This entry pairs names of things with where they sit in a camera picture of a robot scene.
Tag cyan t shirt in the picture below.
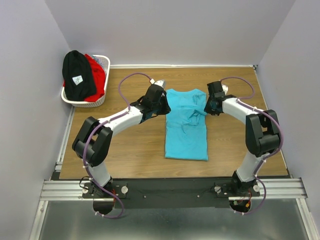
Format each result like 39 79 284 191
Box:
164 89 209 161

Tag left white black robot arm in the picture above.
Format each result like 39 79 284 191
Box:
72 80 171 190

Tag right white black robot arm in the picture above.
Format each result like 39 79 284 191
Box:
204 81 284 195

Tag red t shirt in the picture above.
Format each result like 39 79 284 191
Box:
62 50 106 103

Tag white plastic laundry basket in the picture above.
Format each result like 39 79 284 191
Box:
61 54 111 108

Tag grey patterned garment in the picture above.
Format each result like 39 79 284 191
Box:
91 55 100 64

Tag black t shirt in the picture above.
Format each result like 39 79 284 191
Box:
62 50 97 102

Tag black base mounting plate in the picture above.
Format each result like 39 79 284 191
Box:
81 177 260 216

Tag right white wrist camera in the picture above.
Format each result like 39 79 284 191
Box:
222 84 229 95

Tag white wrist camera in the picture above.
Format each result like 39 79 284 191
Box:
149 78 166 89
222 84 229 95

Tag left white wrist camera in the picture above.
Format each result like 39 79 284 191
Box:
149 78 166 89

